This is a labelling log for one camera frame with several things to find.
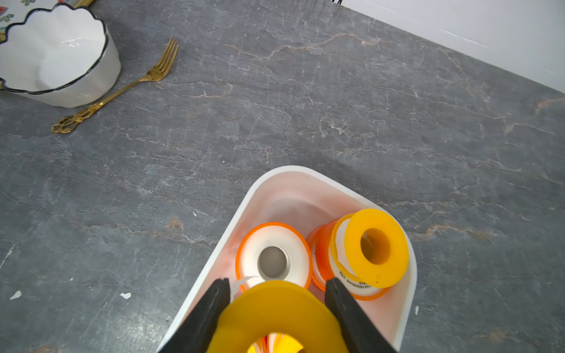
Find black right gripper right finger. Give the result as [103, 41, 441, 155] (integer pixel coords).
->
[325, 278, 397, 353]

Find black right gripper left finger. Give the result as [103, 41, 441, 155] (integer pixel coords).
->
[159, 278, 231, 353]

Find yellow tape spool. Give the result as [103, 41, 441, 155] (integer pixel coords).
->
[207, 280, 348, 352]

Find orange tape roll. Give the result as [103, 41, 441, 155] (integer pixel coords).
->
[235, 222, 313, 292]
[307, 213, 389, 301]

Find yellow tape spool uncovered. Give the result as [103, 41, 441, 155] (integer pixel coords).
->
[329, 208, 409, 290]

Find orange tape roll bottom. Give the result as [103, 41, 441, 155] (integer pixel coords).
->
[235, 222, 313, 292]

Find white plastic storage box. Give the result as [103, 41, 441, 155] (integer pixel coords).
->
[160, 166, 417, 349]

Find gold fork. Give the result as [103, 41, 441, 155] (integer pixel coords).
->
[51, 37, 180, 135]

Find white scalloped bowl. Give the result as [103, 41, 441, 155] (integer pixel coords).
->
[1, 3, 122, 108]

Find yellow plastic tray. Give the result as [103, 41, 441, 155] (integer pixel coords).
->
[73, 0, 94, 8]

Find watermelon pattern plate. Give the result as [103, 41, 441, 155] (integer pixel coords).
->
[0, 0, 58, 35]

